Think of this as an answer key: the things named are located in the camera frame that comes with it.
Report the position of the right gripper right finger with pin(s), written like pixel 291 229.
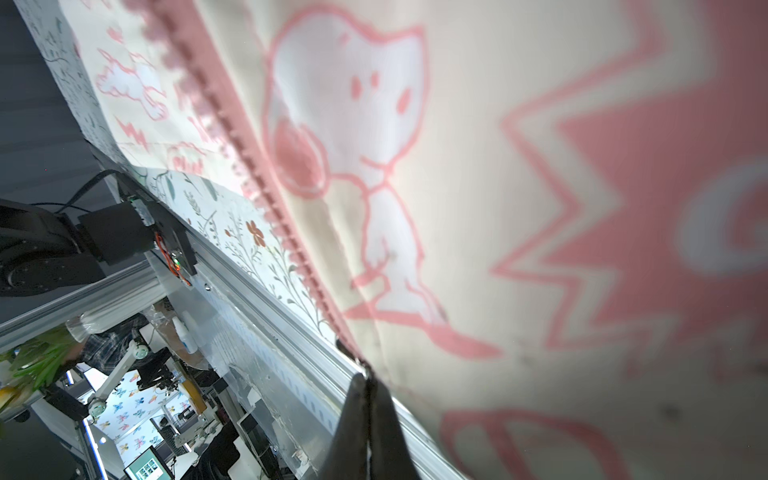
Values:
pixel 390 456

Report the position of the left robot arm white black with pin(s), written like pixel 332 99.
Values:
pixel 42 251

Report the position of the floral table mat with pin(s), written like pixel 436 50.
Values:
pixel 228 222

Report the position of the pink patterned hooded jacket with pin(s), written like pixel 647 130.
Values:
pixel 542 223

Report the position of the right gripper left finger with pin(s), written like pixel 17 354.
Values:
pixel 347 458

